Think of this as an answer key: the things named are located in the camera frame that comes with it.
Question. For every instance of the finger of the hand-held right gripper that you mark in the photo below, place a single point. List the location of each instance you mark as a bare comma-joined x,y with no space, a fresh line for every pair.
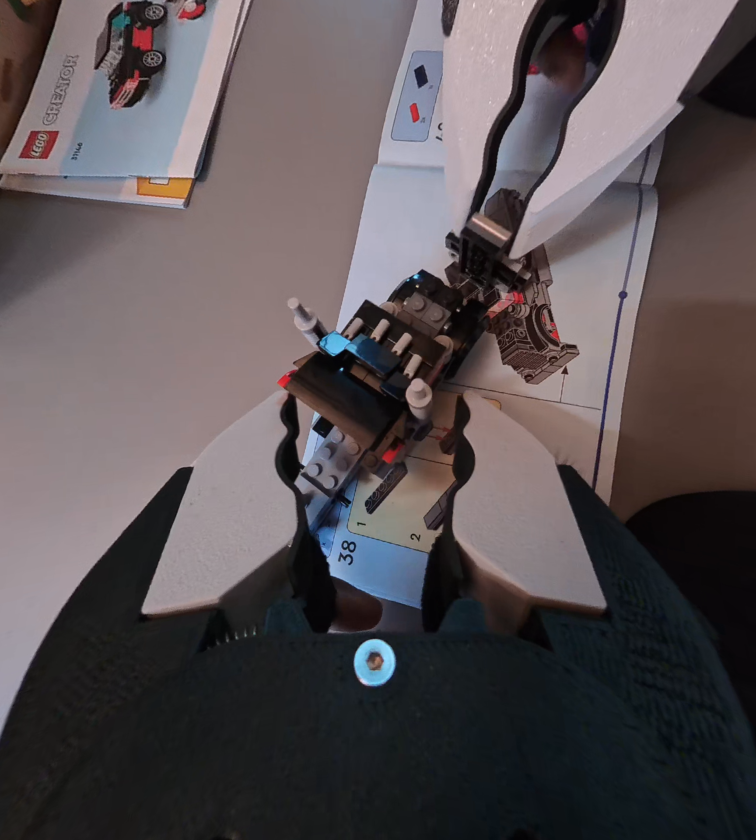
640,85
476,85

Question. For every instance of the grey black lego grille piece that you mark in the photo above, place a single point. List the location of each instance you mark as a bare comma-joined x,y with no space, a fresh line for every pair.
486,229

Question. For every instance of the black red lego truck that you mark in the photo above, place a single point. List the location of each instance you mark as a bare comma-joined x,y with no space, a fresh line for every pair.
352,387

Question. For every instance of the closed instruction booklets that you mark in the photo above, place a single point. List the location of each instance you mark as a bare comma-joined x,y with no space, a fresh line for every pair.
76,131

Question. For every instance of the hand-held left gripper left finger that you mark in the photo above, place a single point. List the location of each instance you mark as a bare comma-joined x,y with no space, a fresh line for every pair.
233,525

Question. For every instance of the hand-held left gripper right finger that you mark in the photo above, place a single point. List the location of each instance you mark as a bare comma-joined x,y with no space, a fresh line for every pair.
522,525

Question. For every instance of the person's left hand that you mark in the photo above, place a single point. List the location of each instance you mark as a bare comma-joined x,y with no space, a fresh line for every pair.
357,610

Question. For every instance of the black wrist rest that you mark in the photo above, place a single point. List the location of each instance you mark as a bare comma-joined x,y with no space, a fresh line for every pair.
732,558

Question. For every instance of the open instruction booklet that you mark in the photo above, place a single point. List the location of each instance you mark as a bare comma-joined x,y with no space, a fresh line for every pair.
568,446

